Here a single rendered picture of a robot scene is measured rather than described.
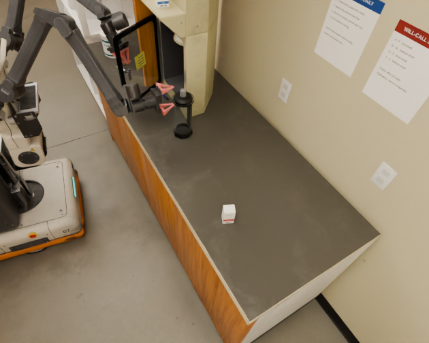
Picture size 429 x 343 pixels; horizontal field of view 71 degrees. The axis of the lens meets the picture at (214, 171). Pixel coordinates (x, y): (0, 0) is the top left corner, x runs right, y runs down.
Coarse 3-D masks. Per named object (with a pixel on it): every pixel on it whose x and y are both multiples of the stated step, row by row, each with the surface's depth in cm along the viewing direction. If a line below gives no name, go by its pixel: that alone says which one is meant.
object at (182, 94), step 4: (180, 92) 141; (184, 92) 141; (176, 96) 143; (180, 96) 143; (184, 96) 143; (188, 96) 144; (176, 100) 142; (180, 100) 142; (184, 100) 142; (188, 100) 142
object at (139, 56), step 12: (144, 24) 147; (132, 36) 143; (144, 36) 151; (120, 48) 140; (132, 48) 147; (144, 48) 155; (132, 60) 150; (144, 60) 159; (156, 60) 167; (132, 72) 154; (144, 72) 163; (156, 72) 172; (144, 84) 168
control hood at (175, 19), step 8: (144, 0) 131; (152, 0) 131; (152, 8) 126; (160, 8) 127; (168, 8) 127; (176, 8) 128; (160, 16) 122; (168, 16) 123; (176, 16) 124; (184, 16) 126; (168, 24) 125; (176, 24) 127; (184, 24) 129; (176, 32) 129; (184, 32) 131
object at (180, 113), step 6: (192, 96) 146; (174, 102) 142; (192, 102) 143; (174, 108) 147; (180, 108) 144; (186, 108) 144; (174, 114) 150; (180, 114) 147; (186, 114) 147; (174, 120) 153; (180, 120) 150; (186, 120) 150; (174, 126) 156; (180, 126) 153; (186, 126) 153; (180, 132) 156; (186, 132) 156
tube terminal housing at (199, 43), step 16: (176, 0) 128; (192, 0) 123; (208, 0) 127; (192, 16) 128; (208, 16) 132; (160, 32) 157; (192, 32) 133; (208, 32) 139; (192, 48) 139; (208, 48) 147; (192, 64) 145; (208, 64) 155; (192, 80) 153; (208, 80) 165; (208, 96) 176; (192, 112) 169
